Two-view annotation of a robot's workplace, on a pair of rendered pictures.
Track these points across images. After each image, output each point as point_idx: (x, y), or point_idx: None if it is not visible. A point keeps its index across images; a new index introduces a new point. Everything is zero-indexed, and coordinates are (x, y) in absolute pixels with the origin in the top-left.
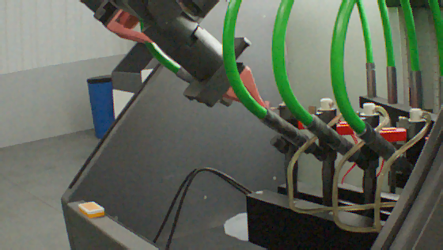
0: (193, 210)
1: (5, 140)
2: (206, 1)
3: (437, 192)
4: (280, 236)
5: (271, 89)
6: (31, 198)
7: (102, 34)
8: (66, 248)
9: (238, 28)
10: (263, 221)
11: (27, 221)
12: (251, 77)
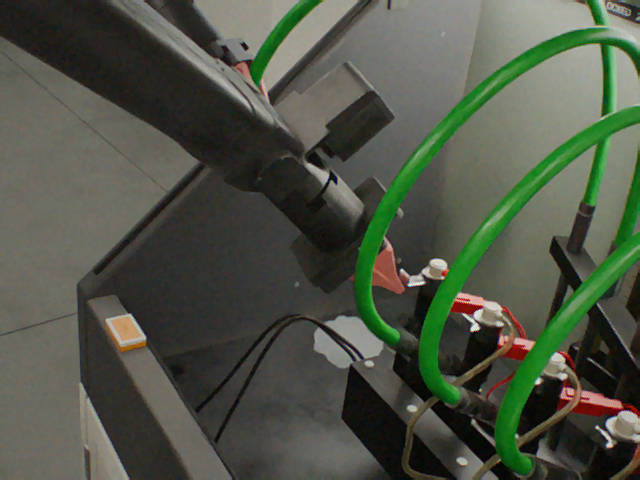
0: (276, 301)
1: None
2: (350, 148)
3: None
4: (384, 445)
5: None
6: (15, 74)
7: None
8: (68, 181)
9: (396, 55)
10: (366, 410)
11: (2, 119)
12: (390, 259)
